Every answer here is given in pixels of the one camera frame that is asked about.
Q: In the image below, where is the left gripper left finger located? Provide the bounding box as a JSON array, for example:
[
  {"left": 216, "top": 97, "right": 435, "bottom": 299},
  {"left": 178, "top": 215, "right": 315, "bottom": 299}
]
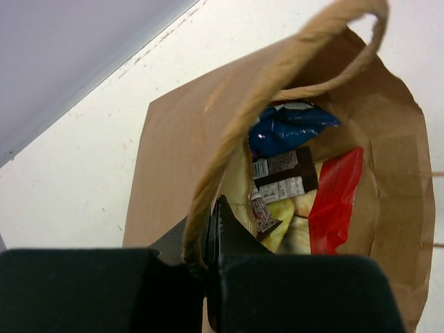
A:
[{"left": 1, "top": 223, "right": 203, "bottom": 332}]

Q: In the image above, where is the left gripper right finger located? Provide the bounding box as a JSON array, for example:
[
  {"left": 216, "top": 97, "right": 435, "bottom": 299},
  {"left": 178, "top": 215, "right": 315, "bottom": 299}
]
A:
[{"left": 207, "top": 196, "right": 405, "bottom": 332}]

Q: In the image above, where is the brown chocolate bar wrapper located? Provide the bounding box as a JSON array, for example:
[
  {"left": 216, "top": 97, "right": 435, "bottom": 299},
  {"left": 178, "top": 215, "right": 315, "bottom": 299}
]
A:
[{"left": 250, "top": 185, "right": 282, "bottom": 241}]

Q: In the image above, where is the brown paper bag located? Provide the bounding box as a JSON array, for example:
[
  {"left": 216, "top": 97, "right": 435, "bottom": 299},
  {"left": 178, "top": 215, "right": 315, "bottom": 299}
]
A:
[{"left": 123, "top": 1, "right": 436, "bottom": 332}]

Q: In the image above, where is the yellow chip bag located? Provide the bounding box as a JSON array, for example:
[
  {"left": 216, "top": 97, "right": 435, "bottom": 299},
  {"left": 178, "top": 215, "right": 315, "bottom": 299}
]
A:
[{"left": 219, "top": 147, "right": 297, "bottom": 253}]

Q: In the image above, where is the red chip bag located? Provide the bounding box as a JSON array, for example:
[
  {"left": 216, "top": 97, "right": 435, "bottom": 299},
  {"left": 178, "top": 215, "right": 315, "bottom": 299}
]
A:
[{"left": 308, "top": 147, "right": 364, "bottom": 255}]

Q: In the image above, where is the blue snack bag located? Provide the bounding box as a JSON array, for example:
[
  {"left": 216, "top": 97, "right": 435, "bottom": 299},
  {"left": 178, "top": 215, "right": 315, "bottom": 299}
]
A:
[{"left": 248, "top": 101, "right": 340, "bottom": 157}]

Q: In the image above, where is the dark chocolate bar wrapper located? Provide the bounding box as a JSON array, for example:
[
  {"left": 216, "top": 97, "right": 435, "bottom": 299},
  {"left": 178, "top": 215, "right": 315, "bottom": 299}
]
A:
[{"left": 252, "top": 146, "right": 318, "bottom": 204}]

